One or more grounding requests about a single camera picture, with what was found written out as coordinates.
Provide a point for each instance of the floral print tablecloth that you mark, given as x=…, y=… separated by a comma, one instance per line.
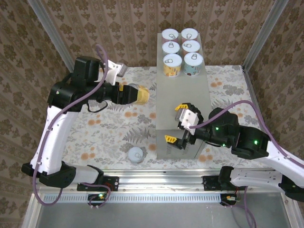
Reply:
x=107, y=126

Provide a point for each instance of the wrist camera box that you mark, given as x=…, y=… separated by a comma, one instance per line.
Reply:
x=190, y=118
x=111, y=71

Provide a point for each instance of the pink fruit print can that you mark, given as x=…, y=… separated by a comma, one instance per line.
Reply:
x=189, y=34
x=170, y=35

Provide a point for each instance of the yellow print can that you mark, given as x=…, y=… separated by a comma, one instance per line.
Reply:
x=172, y=62
x=143, y=95

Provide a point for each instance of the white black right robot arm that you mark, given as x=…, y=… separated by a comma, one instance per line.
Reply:
x=256, y=177

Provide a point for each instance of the teal brown print can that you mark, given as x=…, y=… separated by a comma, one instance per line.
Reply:
x=193, y=60
x=170, y=47

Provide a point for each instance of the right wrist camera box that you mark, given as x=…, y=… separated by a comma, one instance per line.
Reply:
x=190, y=118

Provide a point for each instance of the salmon pink can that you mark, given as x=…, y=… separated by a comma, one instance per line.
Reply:
x=190, y=45

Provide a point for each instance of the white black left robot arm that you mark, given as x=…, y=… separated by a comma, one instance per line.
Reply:
x=54, y=135

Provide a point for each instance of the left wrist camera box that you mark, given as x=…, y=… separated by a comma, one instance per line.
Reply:
x=111, y=71

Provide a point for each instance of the aluminium frame post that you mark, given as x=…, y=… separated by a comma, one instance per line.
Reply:
x=263, y=35
x=54, y=35

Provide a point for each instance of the grey metal cabinet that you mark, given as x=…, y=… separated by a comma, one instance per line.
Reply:
x=183, y=95

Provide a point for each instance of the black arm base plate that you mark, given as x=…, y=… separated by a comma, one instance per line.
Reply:
x=209, y=183
x=114, y=183

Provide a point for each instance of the small controller board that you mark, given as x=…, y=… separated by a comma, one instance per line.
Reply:
x=229, y=198
x=99, y=196

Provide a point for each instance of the silver lid food can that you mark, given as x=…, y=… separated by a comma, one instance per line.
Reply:
x=135, y=154

